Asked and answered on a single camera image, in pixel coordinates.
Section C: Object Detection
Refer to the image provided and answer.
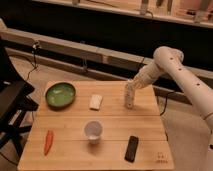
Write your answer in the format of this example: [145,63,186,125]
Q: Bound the green bowl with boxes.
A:
[45,82,76,108]

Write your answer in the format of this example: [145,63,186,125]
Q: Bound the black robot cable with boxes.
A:
[159,90,176,117]

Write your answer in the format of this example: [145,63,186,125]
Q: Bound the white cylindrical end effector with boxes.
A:
[133,75,145,89]

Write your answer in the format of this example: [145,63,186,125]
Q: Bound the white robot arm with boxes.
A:
[133,46,213,152]

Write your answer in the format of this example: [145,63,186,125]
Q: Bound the clear plastic bottle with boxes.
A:
[124,80,135,109]

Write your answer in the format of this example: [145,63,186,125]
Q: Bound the black cable on floor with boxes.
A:
[25,40,42,83]

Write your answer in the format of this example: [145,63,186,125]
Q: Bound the orange carrot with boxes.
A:
[44,130,54,156]

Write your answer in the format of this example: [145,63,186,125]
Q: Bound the white sponge block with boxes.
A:
[89,95,103,110]

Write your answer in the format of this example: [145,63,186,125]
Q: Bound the black remote control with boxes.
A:
[124,136,139,162]

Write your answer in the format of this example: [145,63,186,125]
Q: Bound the white paper cup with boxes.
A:
[84,121,103,145]

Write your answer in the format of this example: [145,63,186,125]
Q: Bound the black chair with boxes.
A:
[0,38,38,156]

